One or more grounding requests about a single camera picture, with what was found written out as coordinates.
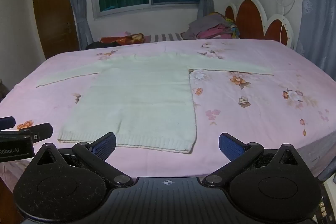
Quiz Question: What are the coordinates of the white knitted sweater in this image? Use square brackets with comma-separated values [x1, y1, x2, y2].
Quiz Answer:
[35, 52, 275, 154]

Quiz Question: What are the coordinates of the patterned blue-grey curtain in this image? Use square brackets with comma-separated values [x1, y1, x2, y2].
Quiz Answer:
[295, 0, 336, 77]

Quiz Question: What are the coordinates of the grey striped pillow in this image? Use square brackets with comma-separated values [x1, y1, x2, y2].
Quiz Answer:
[143, 33, 184, 43]

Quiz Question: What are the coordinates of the pink floral bed sheet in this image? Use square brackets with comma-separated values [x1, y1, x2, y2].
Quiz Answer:
[0, 39, 336, 198]

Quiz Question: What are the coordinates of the red and orange cloth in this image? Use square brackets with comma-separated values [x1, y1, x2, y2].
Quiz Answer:
[100, 33, 145, 45]

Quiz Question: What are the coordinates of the black cloth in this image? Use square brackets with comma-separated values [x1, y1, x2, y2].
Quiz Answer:
[85, 41, 120, 51]

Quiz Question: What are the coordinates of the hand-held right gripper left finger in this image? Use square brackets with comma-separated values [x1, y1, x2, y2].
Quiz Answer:
[35, 132, 134, 188]

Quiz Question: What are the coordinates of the brown wooden door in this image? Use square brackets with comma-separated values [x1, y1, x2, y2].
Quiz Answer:
[31, 0, 80, 60]

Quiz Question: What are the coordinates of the red and white headboard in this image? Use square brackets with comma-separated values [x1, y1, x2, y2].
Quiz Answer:
[224, 0, 294, 49]

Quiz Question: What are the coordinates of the pile of folded clothes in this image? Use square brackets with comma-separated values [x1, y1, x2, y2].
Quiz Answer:
[181, 12, 240, 40]

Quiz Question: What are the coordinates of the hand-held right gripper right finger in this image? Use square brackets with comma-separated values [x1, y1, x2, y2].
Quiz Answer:
[202, 132, 303, 188]

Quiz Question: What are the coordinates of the white device with buttons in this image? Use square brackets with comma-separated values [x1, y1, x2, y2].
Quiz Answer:
[314, 174, 336, 224]

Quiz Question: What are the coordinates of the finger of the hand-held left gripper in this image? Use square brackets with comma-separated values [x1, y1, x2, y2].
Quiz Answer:
[0, 116, 16, 131]
[0, 123, 54, 145]

